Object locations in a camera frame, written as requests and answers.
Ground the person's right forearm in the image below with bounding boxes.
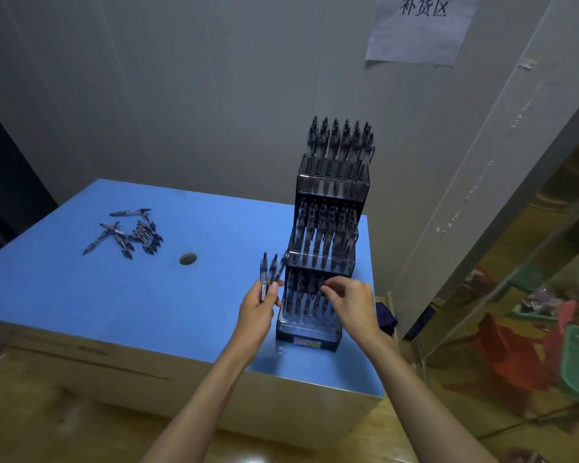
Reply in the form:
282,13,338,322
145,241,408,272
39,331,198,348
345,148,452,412
366,332,498,463

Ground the pile of grey pens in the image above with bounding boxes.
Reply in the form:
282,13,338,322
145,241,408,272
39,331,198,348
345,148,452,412
82,208,165,260

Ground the person's right hand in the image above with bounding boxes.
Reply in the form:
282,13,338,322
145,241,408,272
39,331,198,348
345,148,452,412
320,277,392,353

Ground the person's left forearm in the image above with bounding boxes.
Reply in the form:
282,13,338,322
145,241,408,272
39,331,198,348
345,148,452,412
140,340,257,463

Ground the black shelf unit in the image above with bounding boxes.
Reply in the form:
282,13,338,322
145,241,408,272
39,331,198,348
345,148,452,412
0,93,59,264

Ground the dark blue cloth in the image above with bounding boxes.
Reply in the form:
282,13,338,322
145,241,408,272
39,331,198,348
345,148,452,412
375,302,399,339

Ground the cluster of grey pens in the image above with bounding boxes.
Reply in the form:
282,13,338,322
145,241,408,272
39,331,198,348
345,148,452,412
282,115,376,327

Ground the person's left hand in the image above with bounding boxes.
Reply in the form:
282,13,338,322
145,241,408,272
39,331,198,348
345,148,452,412
231,279,284,363

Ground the red plastic stool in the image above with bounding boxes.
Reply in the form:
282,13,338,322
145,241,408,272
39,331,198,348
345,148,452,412
477,299,579,392

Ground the blue table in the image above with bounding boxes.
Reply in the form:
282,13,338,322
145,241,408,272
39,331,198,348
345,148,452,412
0,177,386,400

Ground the white paper wall sign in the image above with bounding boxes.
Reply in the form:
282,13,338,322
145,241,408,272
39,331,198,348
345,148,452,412
365,0,483,68

